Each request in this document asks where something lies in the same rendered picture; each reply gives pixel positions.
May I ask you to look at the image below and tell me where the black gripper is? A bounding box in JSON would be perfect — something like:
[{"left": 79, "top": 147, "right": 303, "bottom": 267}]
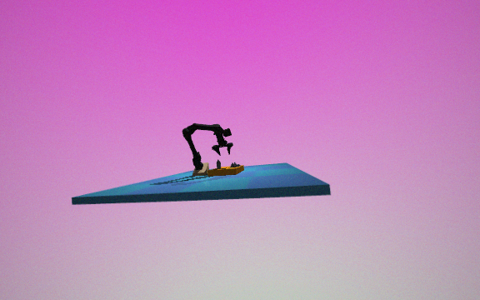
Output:
[{"left": 212, "top": 138, "right": 233, "bottom": 156}]

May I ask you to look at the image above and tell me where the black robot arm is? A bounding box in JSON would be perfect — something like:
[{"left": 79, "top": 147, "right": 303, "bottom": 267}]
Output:
[{"left": 182, "top": 123, "right": 232, "bottom": 170}]

